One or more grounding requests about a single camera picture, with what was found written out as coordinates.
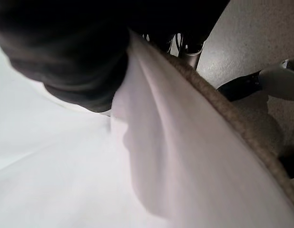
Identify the white bed sheet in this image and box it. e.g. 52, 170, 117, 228
0, 42, 162, 228

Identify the white blanket with brown edge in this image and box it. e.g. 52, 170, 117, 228
109, 28, 294, 228

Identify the dark robot foot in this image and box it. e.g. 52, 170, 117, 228
216, 70, 263, 102

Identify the right robot hand black cloth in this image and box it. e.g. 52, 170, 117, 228
0, 0, 231, 113

